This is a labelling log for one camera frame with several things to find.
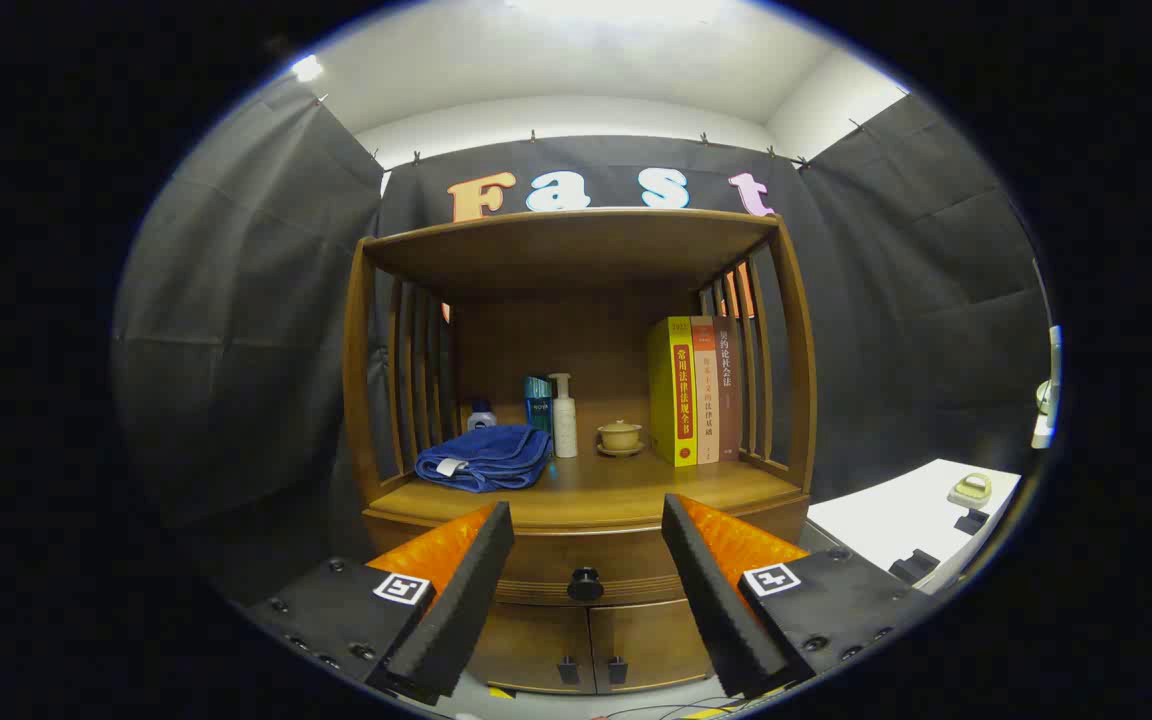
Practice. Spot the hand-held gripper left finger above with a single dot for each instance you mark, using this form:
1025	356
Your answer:
466	600

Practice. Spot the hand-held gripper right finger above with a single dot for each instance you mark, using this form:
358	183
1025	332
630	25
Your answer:
716	600

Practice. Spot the wooden drawer with black knob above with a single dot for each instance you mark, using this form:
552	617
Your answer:
586	552

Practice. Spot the wooden cabinet door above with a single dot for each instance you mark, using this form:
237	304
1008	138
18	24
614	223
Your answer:
656	640
536	645

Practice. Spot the wooden countertop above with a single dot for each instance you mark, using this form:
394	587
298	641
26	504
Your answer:
616	482

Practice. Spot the white side cabinet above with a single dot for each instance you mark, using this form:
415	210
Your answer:
896	515

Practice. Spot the blue folded towel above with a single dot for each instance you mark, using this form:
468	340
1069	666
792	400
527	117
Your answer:
486	455

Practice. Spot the small white blue-capped bottle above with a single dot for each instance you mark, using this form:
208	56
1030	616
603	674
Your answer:
481	418

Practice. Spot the beige lidded teacup with saucer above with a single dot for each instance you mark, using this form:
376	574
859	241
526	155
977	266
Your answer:
621	437

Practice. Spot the orange and cream book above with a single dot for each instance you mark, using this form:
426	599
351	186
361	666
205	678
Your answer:
706	400

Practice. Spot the brown book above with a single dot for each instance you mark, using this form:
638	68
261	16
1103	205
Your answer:
728	400

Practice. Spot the white pump bottle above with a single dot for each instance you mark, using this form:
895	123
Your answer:
564	425

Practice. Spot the blue translucent bottle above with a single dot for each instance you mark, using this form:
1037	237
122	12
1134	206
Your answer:
538	410

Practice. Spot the thick yellow book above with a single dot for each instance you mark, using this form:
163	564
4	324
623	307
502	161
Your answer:
671	400

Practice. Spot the small black block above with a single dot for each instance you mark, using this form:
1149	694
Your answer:
971	521

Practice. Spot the small beige green object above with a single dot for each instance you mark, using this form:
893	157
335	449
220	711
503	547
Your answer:
971	490

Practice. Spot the white device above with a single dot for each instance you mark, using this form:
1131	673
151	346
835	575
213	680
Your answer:
1046	410

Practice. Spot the ceiling light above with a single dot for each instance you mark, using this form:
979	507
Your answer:
307	68

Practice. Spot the black bracket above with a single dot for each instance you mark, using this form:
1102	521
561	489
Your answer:
913	567

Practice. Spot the wooden cabinet with shelf frame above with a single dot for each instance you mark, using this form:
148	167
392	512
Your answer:
576	340

